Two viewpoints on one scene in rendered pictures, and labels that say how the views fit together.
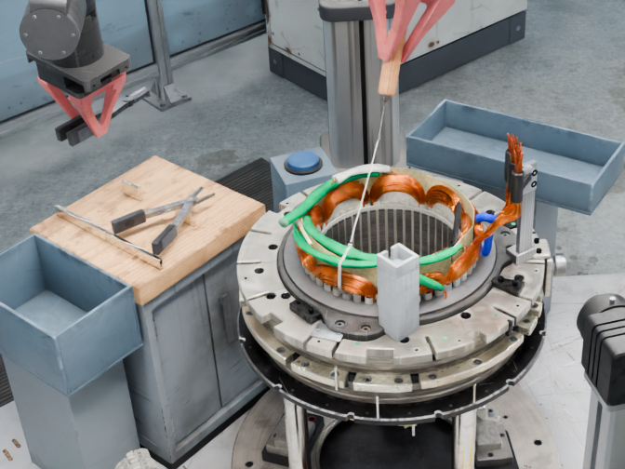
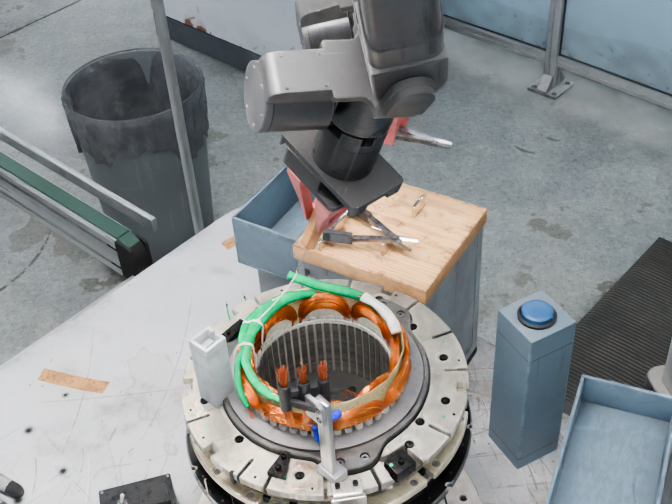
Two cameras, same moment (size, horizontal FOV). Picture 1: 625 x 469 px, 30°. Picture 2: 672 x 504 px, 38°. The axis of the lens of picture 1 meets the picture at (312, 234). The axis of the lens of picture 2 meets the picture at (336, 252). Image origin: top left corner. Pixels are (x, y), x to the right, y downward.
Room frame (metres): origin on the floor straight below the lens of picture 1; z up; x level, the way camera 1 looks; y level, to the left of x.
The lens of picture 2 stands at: (0.87, -0.82, 1.92)
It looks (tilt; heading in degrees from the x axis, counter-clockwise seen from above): 41 degrees down; 80
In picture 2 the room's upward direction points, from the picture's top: 4 degrees counter-clockwise
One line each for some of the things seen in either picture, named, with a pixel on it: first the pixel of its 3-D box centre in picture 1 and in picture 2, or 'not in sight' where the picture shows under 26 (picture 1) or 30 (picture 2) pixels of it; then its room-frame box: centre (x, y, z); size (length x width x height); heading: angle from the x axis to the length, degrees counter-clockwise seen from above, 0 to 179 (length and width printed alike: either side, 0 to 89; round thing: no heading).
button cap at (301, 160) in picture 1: (302, 160); (537, 311); (1.27, 0.01, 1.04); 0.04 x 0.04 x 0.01
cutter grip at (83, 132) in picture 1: (83, 132); not in sight; (1.12, 0.24, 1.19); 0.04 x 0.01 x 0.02; 137
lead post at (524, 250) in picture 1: (523, 210); (329, 437); (0.96, -0.21, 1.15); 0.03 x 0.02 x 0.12; 120
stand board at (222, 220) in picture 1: (149, 224); (391, 233); (1.13, 0.19, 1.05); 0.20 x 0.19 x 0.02; 137
